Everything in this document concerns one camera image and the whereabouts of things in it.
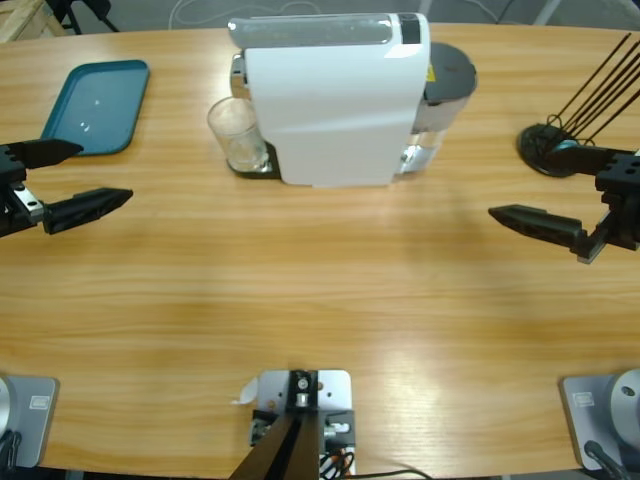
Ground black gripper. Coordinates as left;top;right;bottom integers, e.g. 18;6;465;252
488;143;640;261
0;139;135;239

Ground clear drinking glass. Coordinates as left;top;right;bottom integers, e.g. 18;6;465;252
206;96;269;174

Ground white capsule coffee machine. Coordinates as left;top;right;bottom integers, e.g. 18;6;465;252
227;12;432;190

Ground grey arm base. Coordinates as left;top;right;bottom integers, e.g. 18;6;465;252
0;374;61;470
558;368;640;472

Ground black capsule stand with rods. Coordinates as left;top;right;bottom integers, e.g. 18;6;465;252
517;32;640;179

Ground teal plastic tray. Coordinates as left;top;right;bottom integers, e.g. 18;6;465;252
38;59;151;157

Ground clear water tank dark lid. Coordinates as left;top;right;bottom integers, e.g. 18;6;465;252
399;42;479;175

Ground black stand legs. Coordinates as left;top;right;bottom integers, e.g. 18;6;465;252
47;0;121;35

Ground metal drip tray grate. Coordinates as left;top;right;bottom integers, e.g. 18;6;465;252
227;142;282;180

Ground white paper tag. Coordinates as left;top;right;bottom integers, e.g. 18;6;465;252
230;377;260;406

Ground white floor cable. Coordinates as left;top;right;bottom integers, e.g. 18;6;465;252
168;0;324;27

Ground black base cable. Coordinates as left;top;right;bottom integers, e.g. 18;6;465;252
0;430;24;470
583;439;630;480

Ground white mount block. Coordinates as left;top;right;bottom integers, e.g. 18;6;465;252
249;368;357;476

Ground thin black cable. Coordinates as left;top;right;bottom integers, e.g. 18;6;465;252
352;467;436;480

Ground dark camera post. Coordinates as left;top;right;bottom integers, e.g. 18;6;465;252
230;368;322;480

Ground orange black wire bundle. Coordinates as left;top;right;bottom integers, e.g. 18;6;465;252
318;446;357;479

